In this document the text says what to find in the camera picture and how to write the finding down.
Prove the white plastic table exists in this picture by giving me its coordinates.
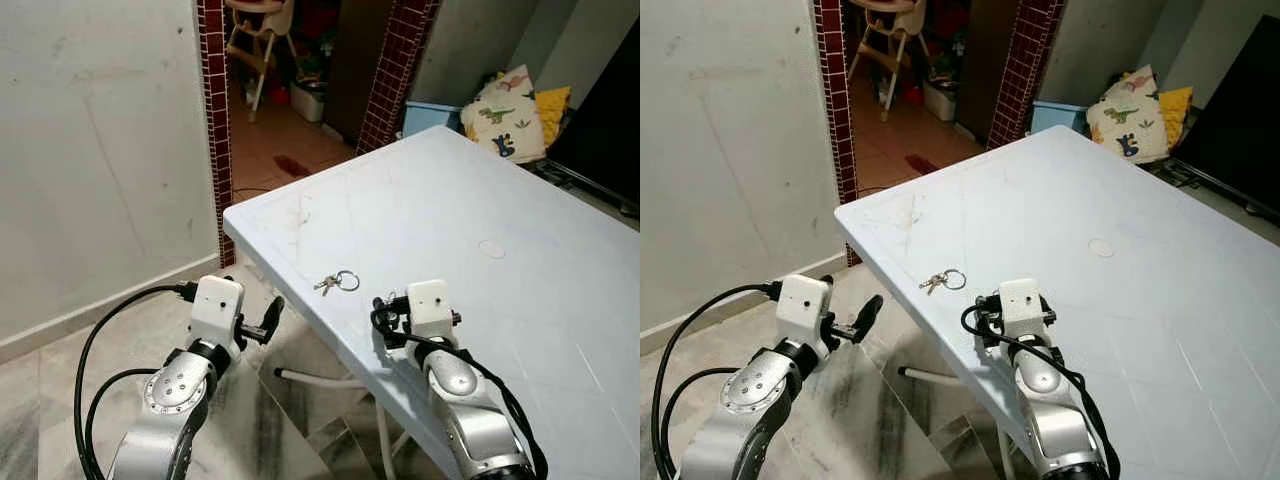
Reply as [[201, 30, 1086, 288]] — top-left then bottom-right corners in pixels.
[[835, 125, 1280, 480], [222, 125, 640, 480]]

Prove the light blue storage box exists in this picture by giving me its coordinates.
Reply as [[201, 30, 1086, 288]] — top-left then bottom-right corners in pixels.
[[402, 100, 464, 139], [1030, 100, 1089, 136]]

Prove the white floor container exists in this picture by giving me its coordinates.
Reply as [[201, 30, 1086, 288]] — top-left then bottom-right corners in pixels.
[[922, 80, 958, 123], [291, 80, 328, 123]]

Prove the dinosaur print pillow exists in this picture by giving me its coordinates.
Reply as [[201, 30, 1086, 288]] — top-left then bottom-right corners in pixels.
[[1086, 65, 1171, 164], [461, 65, 547, 164]]

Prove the brown wooden door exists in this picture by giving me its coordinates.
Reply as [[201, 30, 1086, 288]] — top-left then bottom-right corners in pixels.
[[322, 0, 393, 146], [955, 0, 1021, 141]]

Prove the yellow pillow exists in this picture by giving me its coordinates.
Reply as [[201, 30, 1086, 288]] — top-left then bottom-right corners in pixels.
[[533, 86, 572, 149], [1158, 86, 1194, 149]]

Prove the black flat screen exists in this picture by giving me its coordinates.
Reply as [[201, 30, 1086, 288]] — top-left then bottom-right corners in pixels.
[[1170, 15, 1280, 216], [545, 20, 640, 216]]

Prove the white high chair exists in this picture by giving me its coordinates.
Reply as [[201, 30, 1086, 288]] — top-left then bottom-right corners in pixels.
[[225, 0, 298, 123], [848, 0, 921, 123]]

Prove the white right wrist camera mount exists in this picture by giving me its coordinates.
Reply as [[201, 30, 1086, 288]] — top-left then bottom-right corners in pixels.
[[406, 279, 453, 338], [998, 279, 1046, 338]]

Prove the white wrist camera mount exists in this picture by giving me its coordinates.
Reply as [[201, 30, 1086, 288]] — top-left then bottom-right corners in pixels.
[[406, 279, 453, 338], [998, 279, 1046, 338], [188, 276, 247, 349], [775, 275, 836, 351]]

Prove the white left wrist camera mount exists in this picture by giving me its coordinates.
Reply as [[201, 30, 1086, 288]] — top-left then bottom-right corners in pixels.
[[188, 276, 247, 349], [775, 275, 836, 351]]

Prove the silver ring with small keys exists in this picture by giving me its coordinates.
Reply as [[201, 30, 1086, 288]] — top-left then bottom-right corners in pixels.
[[313, 270, 361, 297], [920, 268, 967, 295]]

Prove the short black left arm cable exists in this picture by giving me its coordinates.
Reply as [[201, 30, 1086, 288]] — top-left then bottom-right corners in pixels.
[[662, 368, 741, 480], [84, 368, 161, 480]]

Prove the long black left arm cable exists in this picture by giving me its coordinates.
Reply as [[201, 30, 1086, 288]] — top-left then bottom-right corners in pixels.
[[652, 283, 786, 480], [74, 282, 201, 480]]

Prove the red tiled narrow door post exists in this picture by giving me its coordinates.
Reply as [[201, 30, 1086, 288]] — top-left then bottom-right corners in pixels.
[[812, 0, 861, 268], [195, 0, 238, 269]]

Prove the red tiled wide door post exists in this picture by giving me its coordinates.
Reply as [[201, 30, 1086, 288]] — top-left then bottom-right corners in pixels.
[[985, 0, 1066, 151], [355, 0, 441, 156]]

